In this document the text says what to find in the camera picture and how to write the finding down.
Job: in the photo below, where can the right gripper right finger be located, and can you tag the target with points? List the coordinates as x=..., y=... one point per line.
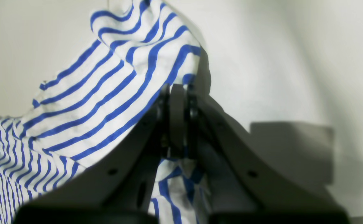
x=243, y=188

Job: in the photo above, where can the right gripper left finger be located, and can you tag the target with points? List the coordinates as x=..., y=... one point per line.
x=117, y=189

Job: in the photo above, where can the blue white striped T-shirt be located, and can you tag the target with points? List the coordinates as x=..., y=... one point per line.
x=83, y=113

